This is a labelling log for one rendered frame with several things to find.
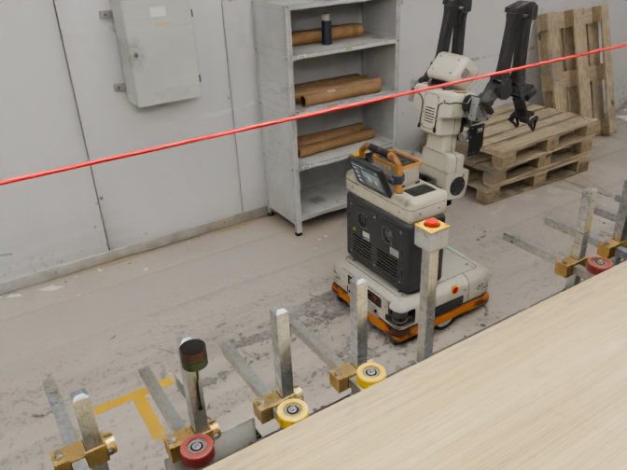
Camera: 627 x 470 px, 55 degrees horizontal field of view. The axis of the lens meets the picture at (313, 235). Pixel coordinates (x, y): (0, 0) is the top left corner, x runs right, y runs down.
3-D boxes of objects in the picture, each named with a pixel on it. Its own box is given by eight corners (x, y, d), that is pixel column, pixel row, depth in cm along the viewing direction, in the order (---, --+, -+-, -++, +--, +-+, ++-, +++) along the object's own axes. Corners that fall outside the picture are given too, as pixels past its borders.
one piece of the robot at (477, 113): (474, 121, 289) (479, 98, 284) (466, 119, 292) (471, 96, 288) (489, 120, 294) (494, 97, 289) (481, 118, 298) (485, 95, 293)
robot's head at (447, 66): (452, 81, 290) (469, 54, 290) (423, 73, 306) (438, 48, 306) (466, 97, 300) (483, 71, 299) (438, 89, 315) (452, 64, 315)
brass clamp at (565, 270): (552, 272, 224) (554, 260, 222) (576, 261, 230) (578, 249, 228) (566, 279, 220) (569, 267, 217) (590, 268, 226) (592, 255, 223)
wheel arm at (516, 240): (502, 241, 246) (503, 231, 244) (508, 239, 248) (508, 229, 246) (597, 288, 213) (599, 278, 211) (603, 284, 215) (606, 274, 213)
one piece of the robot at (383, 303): (387, 315, 310) (387, 302, 307) (341, 281, 342) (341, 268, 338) (391, 314, 312) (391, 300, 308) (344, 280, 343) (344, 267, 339)
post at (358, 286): (351, 408, 188) (349, 277, 165) (360, 404, 189) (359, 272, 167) (357, 415, 185) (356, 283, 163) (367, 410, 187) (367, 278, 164)
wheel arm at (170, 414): (139, 379, 179) (137, 367, 177) (150, 375, 180) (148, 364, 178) (197, 479, 146) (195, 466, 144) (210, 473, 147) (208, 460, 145)
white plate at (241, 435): (168, 485, 160) (162, 458, 155) (256, 442, 172) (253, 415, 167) (169, 487, 159) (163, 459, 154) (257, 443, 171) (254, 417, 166)
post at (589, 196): (562, 301, 234) (583, 186, 211) (567, 298, 235) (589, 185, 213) (569, 306, 231) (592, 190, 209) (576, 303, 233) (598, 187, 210)
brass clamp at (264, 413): (252, 412, 167) (250, 398, 164) (294, 393, 173) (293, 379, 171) (262, 426, 162) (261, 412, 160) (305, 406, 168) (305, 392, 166)
